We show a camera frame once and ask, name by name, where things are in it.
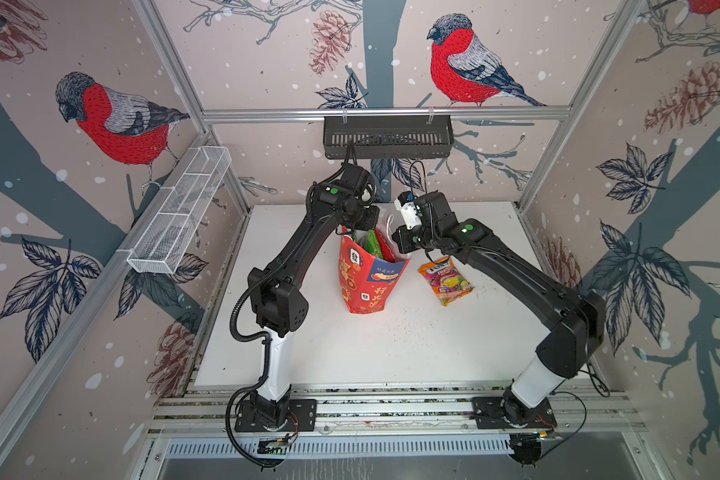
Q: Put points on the horizontal aluminium frame bar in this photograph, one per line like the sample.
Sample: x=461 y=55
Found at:
x=235 y=116

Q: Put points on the black hanging basket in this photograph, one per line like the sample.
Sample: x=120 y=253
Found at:
x=388 y=137

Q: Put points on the orange candy snack packet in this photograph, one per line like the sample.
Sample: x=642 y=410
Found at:
x=445 y=280

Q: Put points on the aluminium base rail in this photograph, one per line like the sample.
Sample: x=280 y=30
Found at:
x=362 y=423

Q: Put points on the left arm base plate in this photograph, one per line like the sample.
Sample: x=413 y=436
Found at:
x=288 y=415

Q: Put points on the green chips bag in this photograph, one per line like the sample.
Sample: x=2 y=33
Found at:
x=372 y=245

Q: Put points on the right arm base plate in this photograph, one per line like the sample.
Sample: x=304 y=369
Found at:
x=498 y=413

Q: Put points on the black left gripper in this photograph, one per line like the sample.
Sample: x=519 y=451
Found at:
x=371 y=220

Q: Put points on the red paper gift bag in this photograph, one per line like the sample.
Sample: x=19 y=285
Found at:
x=367 y=282

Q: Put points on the red snack bag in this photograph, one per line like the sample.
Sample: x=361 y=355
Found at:
x=387 y=253

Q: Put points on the white wire mesh shelf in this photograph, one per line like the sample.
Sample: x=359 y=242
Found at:
x=168 y=234

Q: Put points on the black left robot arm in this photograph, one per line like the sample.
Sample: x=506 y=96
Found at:
x=343 y=199

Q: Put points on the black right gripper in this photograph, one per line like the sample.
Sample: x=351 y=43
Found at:
x=403 y=242

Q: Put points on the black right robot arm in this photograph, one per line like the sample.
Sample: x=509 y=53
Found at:
x=576 y=321

